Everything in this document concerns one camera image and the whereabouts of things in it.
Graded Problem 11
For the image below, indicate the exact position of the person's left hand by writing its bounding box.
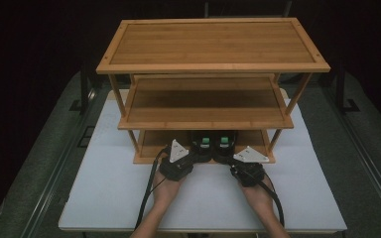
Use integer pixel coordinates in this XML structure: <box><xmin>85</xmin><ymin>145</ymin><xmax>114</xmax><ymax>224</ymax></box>
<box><xmin>151</xmin><ymin>173</ymin><xmax>187</xmax><ymax>208</ymax></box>

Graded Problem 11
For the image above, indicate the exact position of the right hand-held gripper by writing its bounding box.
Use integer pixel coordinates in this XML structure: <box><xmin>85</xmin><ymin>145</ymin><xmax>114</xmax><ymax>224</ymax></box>
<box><xmin>229</xmin><ymin>145</ymin><xmax>270</xmax><ymax>188</ymax></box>

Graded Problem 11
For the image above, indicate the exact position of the person's right hand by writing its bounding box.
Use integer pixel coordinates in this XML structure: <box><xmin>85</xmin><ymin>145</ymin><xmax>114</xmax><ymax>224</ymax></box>
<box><xmin>237</xmin><ymin>178</ymin><xmax>274</xmax><ymax>213</ymax></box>

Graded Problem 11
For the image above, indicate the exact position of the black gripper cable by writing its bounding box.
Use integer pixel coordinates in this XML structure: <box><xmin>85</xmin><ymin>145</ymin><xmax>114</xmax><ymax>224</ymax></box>
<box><xmin>230</xmin><ymin>164</ymin><xmax>286</xmax><ymax>229</ymax></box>
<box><xmin>134</xmin><ymin>148</ymin><xmax>171</xmax><ymax>231</ymax></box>

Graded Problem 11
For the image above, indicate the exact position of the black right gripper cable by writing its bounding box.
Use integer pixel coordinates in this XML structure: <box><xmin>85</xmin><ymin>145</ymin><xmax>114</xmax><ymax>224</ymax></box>
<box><xmin>230</xmin><ymin>164</ymin><xmax>286</xmax><ymax>229</ymax></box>

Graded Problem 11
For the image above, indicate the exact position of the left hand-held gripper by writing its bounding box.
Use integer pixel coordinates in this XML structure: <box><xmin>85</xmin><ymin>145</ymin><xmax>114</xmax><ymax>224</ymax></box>
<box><xmin>158</xmin><ymin>138</ymin><xmax>194</xmax><ymax>182</ymax></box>

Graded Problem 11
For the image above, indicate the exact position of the black sandal with green accents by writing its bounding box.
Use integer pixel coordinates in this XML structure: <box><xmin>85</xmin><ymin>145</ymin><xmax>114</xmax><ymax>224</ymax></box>
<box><xmin>212</xmin><ymin>130</ymin><xmax>240</xmax><ymax>165</ymax></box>
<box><xmin>188</xmin><ymin>130</ymin><xmax>215</xmax><ymax>164</ymax></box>

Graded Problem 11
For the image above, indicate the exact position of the metal floor rail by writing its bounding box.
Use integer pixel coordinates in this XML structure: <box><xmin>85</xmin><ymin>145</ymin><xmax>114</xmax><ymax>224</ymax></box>
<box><xmin>19</xmin><ymin>88</ymin><xmax>99</xmax><ymax>238</ymax></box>
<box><xmin>321</xmin><ymin>83</ymin><xmax>381</xmax><ymax>223</ymax></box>

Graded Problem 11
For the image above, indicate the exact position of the black metal stand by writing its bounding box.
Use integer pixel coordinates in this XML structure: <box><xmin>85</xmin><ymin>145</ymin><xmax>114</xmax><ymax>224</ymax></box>
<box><xmin>68</xmin><ymin>61</ymin><xmax>91</xmax><ymax>115</ymax></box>
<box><xmin>334</xmin><ymin>61</ymin><xmax>361</xmax><ymax>114</ymax></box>

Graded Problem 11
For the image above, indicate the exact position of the three-tier wooden shelf rack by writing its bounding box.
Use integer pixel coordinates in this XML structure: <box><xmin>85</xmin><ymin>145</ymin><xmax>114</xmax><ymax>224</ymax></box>
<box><xmin>95</xmin><ymin>17</ymin><xmax>331</xmax><ymax>166</ymax></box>

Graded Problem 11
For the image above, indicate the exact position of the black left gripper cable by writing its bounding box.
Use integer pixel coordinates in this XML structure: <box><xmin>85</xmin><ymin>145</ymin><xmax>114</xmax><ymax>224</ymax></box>
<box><xmin>134</xmin><ymin>148</ymin><xmax>171</xmax><ymax>231</ymax></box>

